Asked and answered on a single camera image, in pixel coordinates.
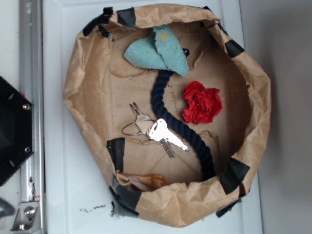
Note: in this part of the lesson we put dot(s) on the silver keys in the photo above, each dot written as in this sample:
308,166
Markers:
156,130

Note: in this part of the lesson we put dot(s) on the brown paper bag bin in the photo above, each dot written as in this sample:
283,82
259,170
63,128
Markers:
101,83

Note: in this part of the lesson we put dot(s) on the crumpled red paper ball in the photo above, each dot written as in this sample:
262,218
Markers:
204,103

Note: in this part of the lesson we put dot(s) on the brown striped seashell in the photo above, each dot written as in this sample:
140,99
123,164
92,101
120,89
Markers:
144,183

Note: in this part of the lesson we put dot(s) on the teal microfiber cloth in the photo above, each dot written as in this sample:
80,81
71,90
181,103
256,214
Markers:
160,50

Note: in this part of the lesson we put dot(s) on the small blue object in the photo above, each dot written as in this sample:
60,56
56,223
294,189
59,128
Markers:
186,52

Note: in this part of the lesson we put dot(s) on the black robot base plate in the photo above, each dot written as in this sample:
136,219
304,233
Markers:
16,130

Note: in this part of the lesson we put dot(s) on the aluminium extrusion rail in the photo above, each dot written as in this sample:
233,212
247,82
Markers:
31,84

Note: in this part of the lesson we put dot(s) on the metal corner bracket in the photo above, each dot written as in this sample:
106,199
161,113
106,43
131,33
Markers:
28,219

